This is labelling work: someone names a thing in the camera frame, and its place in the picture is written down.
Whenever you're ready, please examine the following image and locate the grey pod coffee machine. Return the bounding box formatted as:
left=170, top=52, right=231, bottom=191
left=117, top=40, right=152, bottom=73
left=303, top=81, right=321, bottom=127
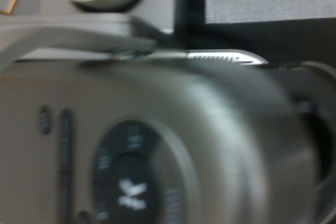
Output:
left=0, top=14, right=336, bottom=224

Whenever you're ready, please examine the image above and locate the grey woven placemat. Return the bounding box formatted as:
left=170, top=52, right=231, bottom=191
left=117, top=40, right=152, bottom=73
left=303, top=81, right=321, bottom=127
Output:
left=206, top=0, right=336, bottom=24

